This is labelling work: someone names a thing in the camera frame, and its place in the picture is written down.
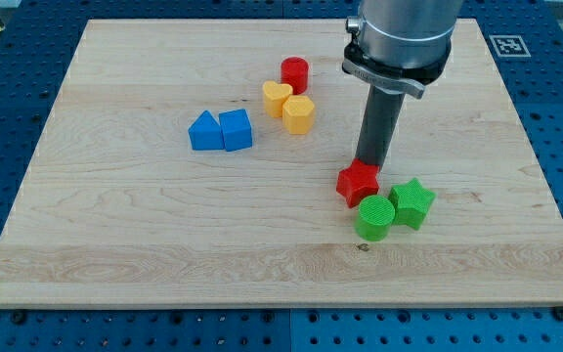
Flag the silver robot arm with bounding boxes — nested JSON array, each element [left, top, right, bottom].
[[342, 0, 462, 99]]

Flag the yellow hexagon block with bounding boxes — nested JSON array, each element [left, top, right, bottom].
[[282, 95, 316, 135]]

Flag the blue cube block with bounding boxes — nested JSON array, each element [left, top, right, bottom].
[[219, 109, 253, 152]]

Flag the red star block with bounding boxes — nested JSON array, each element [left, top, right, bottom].
[[336, 158, 379, 208]]

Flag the yellow heart block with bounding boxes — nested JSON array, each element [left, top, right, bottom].
[[262, 80, 293, 118]]

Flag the blue triangle block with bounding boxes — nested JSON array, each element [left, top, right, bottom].
[[188, 110, 225, 151]]

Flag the light wooden board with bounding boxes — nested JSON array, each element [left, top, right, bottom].
[[0, 20, 563, 309]]

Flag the green cylinder block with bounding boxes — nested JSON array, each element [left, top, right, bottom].
[[354, 195, 396, 242]]

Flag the red cylinder block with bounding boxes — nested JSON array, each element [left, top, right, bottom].
[[281, 57, 309, 95]]

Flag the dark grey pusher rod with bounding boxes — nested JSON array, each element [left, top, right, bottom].
[[355, 86, 404, 169]]

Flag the green star block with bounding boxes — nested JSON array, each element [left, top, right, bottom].
[[388, 178, 436, 230]]

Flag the white fiducial marker tag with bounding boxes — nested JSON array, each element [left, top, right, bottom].
[[489, 34, 531, 58]]

